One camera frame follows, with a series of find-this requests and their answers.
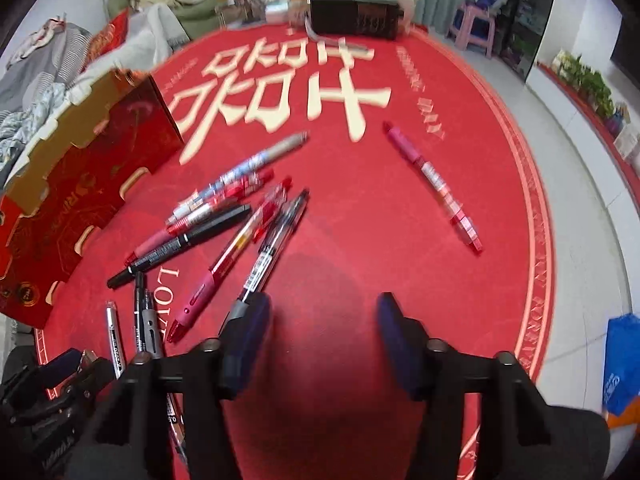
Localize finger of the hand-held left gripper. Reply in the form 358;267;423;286
65;352;119;411
31;349;85;391

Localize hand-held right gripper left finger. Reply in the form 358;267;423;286
65;292;273;480

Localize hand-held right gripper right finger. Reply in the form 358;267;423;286
376;291;612;480

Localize clear black gel pen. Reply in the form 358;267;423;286
165;392;188;466

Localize black gel pen grey grip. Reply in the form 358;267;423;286
220;189;311;346

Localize pink pen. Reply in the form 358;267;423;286
382;121;485;256

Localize red cardboard box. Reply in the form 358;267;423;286
0;66;187;329

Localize red gel pen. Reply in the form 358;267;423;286
165;176;293;345

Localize long black marker pen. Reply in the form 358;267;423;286
106;203;252;290

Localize round red printed rug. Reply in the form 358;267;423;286
35;25;557;480

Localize red clear pen maroon grip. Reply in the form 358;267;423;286
125;169;275;266

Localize silver tipped printed pen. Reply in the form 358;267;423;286
166;131;310;225

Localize blue bag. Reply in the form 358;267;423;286
601;313;640;417

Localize light blue crumpled cloth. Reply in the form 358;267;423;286
0;81;67;173

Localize grey patterned bed cover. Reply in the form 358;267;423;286
0;19;96;116

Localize metal tweezers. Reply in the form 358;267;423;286
306;24;375;56

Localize white fringed blanket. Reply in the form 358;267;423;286
62;2;194;113

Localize white and red cloth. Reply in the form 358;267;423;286
6;16;69;64

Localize red embroidered pillow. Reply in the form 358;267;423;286
81;9;132;74

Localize row of green plants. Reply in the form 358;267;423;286
551;49;617;122

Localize pink plastic stool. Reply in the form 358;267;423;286
448;2;497;59

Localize green armchair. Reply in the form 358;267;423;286
106;0;237;40

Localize black radio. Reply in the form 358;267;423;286
309;0;407;40

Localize glass door cabinet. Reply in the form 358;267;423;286
494;0;561;82

